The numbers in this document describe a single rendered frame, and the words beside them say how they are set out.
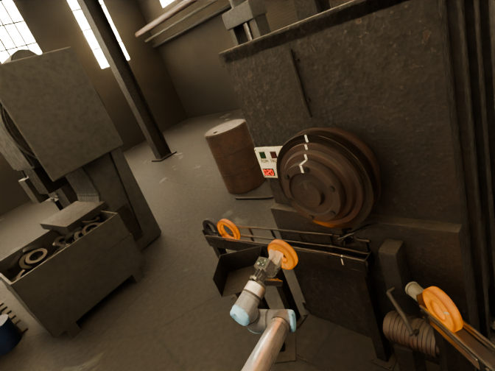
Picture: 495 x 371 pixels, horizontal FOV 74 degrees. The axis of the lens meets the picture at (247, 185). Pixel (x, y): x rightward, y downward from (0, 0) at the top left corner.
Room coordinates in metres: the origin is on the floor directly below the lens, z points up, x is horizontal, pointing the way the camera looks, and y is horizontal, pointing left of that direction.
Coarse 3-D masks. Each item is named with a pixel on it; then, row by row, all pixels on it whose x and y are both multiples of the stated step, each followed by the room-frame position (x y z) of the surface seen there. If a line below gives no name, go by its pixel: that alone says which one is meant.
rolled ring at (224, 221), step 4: (220, 220) 2.02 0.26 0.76; (224, 220) 1.99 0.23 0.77; (228, 220) 1.98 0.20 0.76; (220, 224) 2.02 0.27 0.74; (224, 224) 1.98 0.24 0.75; (228, 224) 1.95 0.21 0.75; (232, 224) 1.96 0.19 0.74; (220, 228) 2.04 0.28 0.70; (232, 228) 1.93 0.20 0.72; (236, 228) 1.94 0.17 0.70; (220, 232) 2.05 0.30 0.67; (224, 232) 2.05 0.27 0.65; (236, 232) 1.93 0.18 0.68; (224, 236) 2.03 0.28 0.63; (228, 236) 2.03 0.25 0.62; (236, 236) 1.93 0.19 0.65; (232, 240) 1.98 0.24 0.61
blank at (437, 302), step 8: (432, 288) 0.86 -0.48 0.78; (424, 296) 0.89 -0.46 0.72; (432, 296) 0.84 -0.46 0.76; (440, 296) 0.81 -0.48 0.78; (448, 296) 0.80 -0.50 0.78; (432, 304) 0.86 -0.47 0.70; (440, 304) 0.80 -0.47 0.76; (448, 304) 0.78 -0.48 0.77; (432, 312) 0.86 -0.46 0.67; (440, 312) 0.84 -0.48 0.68; (448, 312) 0.77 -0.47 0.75; (456, 312) 0.76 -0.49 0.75; (440, 320) 0.82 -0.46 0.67; (448, 320) 0.78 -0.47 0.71; (456, 320) 0.75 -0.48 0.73; (456, 328) 0.75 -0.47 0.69
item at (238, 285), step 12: (240, 252) 1.64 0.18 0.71; (252, 252) 1.62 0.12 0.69; (228, 264) 1.67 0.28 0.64; (240, 264) 1.65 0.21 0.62; (252, 264) 1.63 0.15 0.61; (216, 276) 1.53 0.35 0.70; (228, 276) 1.64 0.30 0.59; (240, 276) 1.58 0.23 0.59; (228, 288) 1.53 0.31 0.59; (240, 288) 1.48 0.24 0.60; (264, 300) 1.54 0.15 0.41; (288, 336) 1.60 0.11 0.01; (288, 348) 1.51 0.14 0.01; (276, 360) 1.46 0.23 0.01; (288, 360) 1.43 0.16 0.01
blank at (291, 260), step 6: (276, 240) 1.32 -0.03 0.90; (270, 246) 1.33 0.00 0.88; (276, 246) 1.30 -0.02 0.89; (282, 246) 1.27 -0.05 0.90; (288, 246) 1.27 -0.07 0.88; (282, 252) 1.28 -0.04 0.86; (288, 252) 1.25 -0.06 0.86; (294, 252) 1.25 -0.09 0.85; (288, 258) 1.26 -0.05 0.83; (294, 258) 1.24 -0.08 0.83; (282, 264) 1.30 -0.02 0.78; (288, 264) 1.27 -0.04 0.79; (294, 264) 1.24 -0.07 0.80
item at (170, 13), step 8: (184, 0) 9.99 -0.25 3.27; (192, 0) 9.70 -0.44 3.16; (216, 0) 9.42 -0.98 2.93; (176, 8) 10.28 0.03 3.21; (184, 8) 10.12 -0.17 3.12; (200, 8) 9.92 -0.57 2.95; (224, 8) 9.52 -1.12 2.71; (160, 16) 11.00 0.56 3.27; (168, 16) 10.68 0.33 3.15; (208, 16) 10.04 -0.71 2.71; (152, 24) 11.34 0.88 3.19; (176, 24) 10.94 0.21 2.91; (192, 24) 10.65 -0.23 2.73; (136, 32) 12.19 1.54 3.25; (144, 32) 11.88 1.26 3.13; (160, 32) 11.63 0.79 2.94; (176, 32) 11.36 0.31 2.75; (184, 32) 11.07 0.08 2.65; (168, 40) 11.79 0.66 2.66
